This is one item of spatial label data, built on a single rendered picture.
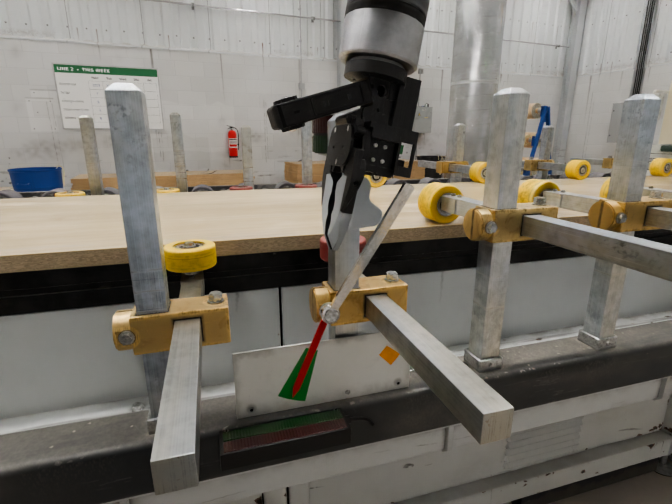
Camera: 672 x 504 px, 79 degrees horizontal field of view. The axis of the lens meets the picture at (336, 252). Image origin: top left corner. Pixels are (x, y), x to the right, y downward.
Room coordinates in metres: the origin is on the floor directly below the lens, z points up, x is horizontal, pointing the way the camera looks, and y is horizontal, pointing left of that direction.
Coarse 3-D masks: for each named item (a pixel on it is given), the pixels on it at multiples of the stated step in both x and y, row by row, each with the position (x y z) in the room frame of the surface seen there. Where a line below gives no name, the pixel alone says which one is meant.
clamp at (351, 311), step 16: (320, 288) 0.54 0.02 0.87; (368, 288) 0.54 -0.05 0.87; (384, 288) 0.54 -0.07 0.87; (400, 288) 0.55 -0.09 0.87; (320, 304) 0.51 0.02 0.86; (352, 304) 0.53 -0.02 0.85; (400, 304) 0.55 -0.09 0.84; (320, 320) 0.52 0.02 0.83; (352, 320) 0.53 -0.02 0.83; (368, 320) 0.53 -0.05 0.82
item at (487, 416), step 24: (384, 312) 0.48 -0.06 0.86; (384, 336) 0.47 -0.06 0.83; (408, 336) 0.41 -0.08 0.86; (432, 336) 0.41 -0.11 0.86; (408, 360) 0.40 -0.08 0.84; (432, 360) 0.36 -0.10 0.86; (456, 360) 0.36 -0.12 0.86; (432, 384) 0.35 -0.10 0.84; (456, 384) 0.32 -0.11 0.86; (480, 384) 0.32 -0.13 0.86; (456, 408) 0.31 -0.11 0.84; (480, 408) 0.29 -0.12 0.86; (504, 408) 0.29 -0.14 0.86; (480, 432) 0.28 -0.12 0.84; (504, 432) 0.29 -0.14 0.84
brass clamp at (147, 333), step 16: (176, 304) 0.49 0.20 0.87; (192, 304) 0.49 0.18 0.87; (208, 304) 0.49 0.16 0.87; (224, 304) 0.49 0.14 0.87; (128, 320) 0.45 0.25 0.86; (144, 320) 0.45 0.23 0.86; (160, 320) 0.45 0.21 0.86; (176, 320) 0.46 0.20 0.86; (208, 320) 0.47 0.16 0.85; (224, 320) 0.48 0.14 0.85; (128, 336) 0.44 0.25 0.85; (144, 336) 0.45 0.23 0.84; (160, 336) 0.45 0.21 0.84; (208, 336) 0.47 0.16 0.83; (224, 336) 0.48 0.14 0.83; (144, 352) 0.45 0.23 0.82
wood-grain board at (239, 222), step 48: (192, 192) 1.32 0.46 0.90; (240, 192) 1.32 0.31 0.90; (288, 192) 1.32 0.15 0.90; (384, 192) 1.32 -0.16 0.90; (480, 192) 1.32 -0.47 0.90; (576, 192) 1.32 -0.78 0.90; (0, 240) 0.69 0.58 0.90; (48, 240) 0.69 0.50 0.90; (96, 240) 0.69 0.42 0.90; (240, 240) 0.70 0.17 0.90; (288, 240) 0.72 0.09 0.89; (384, 240) 0.78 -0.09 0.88
